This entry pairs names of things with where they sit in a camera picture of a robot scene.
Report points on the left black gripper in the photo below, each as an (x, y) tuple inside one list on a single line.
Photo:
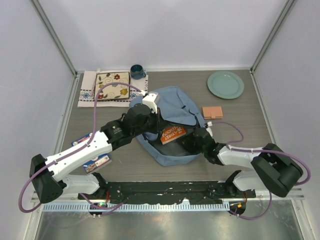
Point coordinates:
[(157, 118)]

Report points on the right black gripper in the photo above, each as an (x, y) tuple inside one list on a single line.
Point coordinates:
[(186, 142)]

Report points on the orange treehouse book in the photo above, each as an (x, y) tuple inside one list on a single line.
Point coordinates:
[(172, 133)]

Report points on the blue fabric backpack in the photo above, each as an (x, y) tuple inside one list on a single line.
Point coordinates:
[(176, 107)]

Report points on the blue cartoon book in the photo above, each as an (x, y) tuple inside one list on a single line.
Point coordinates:
[(96, 163)]

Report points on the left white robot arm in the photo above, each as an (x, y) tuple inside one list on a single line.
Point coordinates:
[(51, 176)]

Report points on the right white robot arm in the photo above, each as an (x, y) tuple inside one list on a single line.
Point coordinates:
[(271, 168)]

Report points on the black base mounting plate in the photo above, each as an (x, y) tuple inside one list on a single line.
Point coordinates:
[(170, 192)]

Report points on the floral square tile plate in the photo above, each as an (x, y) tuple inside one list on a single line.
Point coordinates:
[(106, 87)]

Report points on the dark blue ceramic mug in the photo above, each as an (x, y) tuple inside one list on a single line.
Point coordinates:
[(137, 72)]

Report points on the teal round plate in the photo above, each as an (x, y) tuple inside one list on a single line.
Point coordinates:
[(225, 85)]

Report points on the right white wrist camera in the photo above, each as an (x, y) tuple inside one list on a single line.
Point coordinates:
[(208, 127)]

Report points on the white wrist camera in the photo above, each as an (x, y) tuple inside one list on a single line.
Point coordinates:
[(208, 127), (150, 100)]

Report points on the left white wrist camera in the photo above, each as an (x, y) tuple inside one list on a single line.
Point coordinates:
[(150, 100)]

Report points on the white slotted cable duct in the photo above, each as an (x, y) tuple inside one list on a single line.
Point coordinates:
[(183, 207)]

